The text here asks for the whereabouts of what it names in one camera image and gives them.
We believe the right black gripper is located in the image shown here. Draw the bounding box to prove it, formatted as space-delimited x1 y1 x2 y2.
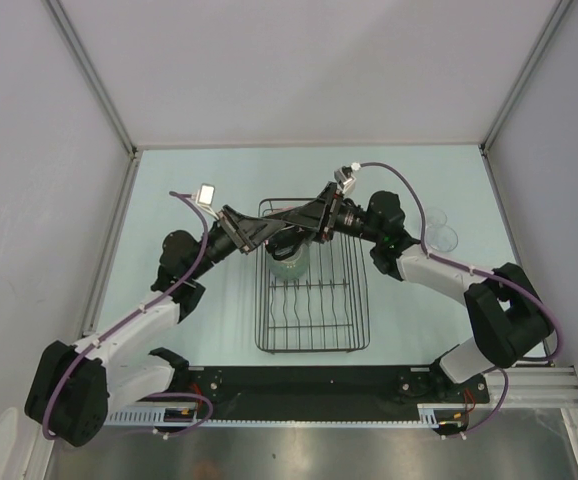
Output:
283 182 383 244

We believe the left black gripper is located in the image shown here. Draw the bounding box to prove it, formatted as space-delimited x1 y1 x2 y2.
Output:
187 205 284 280

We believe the black cup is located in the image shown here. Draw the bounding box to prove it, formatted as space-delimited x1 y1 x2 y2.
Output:
265 227 304 261

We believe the small clear faceted glass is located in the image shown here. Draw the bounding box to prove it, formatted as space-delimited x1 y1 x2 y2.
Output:
424 207 447 228

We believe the tall clear faceted glass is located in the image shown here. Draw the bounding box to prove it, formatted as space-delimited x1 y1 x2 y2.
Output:
425 225 459 253

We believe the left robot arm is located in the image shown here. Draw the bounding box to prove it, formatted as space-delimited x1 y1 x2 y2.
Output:
24 207 289 447

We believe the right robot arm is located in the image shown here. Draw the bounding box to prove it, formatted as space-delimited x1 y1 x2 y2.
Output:
267 185 556 401

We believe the green ceramic cup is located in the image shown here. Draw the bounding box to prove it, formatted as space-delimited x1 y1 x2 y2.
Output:
267 249 310 281

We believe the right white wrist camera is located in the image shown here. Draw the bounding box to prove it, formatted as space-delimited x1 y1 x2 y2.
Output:
334 162 361 195

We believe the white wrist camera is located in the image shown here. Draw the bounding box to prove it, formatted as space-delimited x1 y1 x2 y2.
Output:
334 162 361 195
193 183 218 218

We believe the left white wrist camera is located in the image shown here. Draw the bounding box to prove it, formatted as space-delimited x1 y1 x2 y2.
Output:
193 183 218 218

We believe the black wire dish rack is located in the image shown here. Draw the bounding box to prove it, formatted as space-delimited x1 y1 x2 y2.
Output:
254 196 372 353

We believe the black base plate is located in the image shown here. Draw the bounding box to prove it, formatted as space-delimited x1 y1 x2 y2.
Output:
168 366 490 422

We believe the white slotted cable duct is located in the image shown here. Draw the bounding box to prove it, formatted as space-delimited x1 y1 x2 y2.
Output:
104 406 466 430

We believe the aluminium frame rail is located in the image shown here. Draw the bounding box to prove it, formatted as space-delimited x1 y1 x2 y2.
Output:
485 366 578 409

